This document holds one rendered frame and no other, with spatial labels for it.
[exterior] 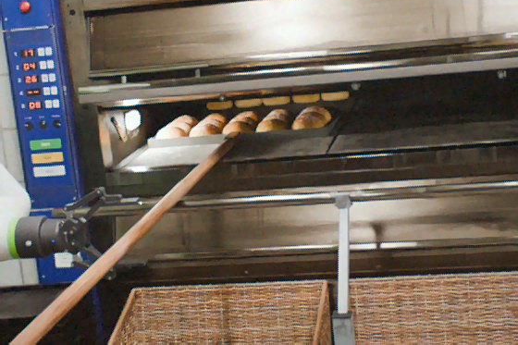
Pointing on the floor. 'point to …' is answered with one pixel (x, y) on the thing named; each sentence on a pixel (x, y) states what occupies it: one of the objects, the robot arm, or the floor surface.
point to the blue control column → (51, 199)
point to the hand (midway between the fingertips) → (136, 231)
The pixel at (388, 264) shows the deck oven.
